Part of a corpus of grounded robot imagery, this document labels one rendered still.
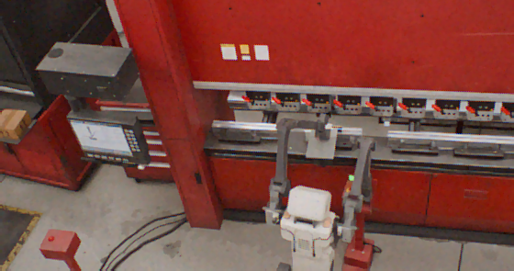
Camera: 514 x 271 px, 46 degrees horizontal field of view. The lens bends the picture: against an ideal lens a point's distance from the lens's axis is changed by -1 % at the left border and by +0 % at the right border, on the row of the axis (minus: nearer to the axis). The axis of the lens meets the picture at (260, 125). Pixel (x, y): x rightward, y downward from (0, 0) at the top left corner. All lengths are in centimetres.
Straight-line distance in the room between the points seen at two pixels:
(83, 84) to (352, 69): 157
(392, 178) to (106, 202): 247
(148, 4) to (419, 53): 156
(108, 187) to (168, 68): 202
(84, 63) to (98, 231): 205
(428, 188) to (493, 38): 124
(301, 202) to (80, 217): 257
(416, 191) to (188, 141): 161
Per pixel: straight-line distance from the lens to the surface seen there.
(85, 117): 371
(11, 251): 541
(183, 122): 402
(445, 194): 436
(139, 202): 528
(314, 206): 326
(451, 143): 416
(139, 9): 350
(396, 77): 374
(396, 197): 440
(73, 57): 359
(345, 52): 364
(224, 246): 482
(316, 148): 400
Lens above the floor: 395
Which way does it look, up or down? 45 degrees down
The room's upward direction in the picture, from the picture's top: 10 degrees counter-clockwise
